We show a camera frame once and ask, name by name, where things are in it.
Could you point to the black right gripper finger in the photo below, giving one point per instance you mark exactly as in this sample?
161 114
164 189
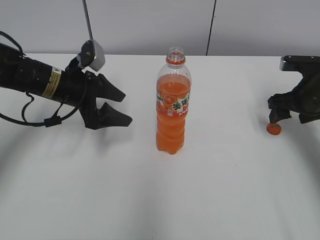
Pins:
279 113

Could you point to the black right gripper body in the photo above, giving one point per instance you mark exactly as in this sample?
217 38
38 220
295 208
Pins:
303 99

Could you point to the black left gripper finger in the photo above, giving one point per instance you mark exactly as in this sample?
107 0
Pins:
107 90
107 116

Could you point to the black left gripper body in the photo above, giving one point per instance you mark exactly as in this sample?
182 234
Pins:
80 89

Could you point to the orange bottle cap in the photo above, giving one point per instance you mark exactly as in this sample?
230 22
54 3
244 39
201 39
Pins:
274 129

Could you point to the orange soda plastic bottle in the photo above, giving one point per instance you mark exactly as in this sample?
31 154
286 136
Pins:
173 89

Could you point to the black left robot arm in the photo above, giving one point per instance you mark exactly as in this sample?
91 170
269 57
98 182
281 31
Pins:
34 78

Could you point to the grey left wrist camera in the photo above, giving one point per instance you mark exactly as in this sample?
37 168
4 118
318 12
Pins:
91 55

